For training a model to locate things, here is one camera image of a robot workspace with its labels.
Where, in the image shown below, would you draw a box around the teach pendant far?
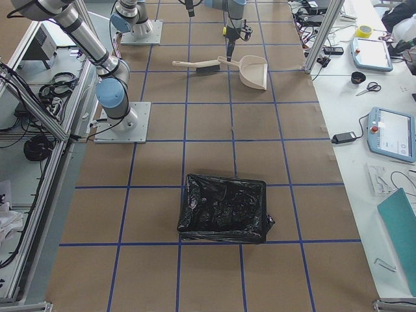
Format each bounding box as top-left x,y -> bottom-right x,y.
350,37 -> 393,72

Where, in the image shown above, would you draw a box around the black power adapter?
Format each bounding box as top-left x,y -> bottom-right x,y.
331,131 -> 357,144

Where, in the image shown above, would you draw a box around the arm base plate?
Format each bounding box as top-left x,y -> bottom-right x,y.
94,102 -> 151,144
121,19 -> 163,46

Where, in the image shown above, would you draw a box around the yellow tape roll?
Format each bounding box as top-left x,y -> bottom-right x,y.
354,25 -> 373,38

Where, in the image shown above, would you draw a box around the teach pendant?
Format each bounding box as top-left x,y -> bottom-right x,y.
367,107 -> 415,163
350,37 -> 393,72

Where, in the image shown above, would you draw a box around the black tape roll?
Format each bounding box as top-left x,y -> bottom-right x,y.
350,71 -> 367,85

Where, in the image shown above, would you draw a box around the bin with black bag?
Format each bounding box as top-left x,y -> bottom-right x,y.
177,174 -> 274,244

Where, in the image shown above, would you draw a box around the scissors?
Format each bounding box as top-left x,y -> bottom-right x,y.
356,81 -> 382,96

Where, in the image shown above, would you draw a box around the aluminium frame post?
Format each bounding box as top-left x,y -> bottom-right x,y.
304,0 -> 344,73

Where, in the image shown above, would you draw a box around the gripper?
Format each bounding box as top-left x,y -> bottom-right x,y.
226,25 -> 253,52

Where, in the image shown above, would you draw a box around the teach pendant near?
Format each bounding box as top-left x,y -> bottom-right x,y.
367,107 -> 415,163

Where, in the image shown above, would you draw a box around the teal folder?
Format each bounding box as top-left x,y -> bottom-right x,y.
377,188 -> 415,296

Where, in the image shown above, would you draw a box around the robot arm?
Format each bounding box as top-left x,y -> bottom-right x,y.
12,1 -> 138,133
179,0 -> 253,61

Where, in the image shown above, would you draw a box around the white plastic dustpan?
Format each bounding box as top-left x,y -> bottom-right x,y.
217,55 -> 268,90

